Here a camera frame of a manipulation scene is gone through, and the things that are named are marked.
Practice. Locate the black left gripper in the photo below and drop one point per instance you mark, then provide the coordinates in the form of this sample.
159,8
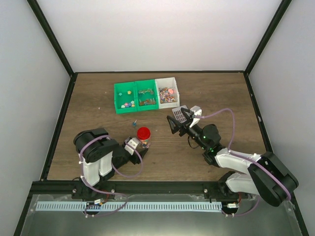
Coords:
137,159

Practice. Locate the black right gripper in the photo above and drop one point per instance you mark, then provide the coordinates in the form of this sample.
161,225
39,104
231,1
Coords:
178,127

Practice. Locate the lilac slotted plastic scoop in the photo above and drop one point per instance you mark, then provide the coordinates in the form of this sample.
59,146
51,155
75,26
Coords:
178,113

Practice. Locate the clear plastic jar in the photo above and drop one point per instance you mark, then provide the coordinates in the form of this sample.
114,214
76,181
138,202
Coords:
145,143

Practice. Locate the red round lid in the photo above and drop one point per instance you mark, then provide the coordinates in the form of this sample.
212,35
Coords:
143,133

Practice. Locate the green bin with square lollipops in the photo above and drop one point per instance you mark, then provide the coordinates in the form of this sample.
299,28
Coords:
147,95

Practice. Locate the green bin with star candies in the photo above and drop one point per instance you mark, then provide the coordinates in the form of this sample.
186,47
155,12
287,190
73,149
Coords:
125,98

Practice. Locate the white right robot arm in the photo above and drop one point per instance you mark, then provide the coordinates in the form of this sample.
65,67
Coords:
264,175

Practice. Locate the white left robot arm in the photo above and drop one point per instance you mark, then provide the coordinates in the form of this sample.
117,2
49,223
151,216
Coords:
100,156

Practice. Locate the white bin with swirl lollipops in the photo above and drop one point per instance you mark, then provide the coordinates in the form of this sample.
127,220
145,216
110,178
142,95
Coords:
167,93

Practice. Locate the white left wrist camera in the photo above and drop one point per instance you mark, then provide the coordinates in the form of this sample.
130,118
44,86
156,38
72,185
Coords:
131,145

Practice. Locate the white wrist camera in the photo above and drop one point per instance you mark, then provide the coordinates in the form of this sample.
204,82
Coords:
194,114
131,145

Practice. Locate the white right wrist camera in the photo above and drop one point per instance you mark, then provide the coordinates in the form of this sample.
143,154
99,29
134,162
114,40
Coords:
194,114

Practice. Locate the black front mounting rail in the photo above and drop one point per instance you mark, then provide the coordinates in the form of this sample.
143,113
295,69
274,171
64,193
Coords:
78,190

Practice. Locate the light blue slotted cable duct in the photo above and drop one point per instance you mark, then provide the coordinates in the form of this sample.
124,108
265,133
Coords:
131,206

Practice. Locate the black enclosure frame post right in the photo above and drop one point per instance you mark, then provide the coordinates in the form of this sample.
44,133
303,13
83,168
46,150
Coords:
281,10

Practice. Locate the black enclosure frame post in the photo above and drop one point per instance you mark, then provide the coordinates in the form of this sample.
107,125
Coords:
281,10
35,7

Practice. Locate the black enclosure frame post left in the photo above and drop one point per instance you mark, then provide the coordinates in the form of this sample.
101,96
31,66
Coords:
35,7

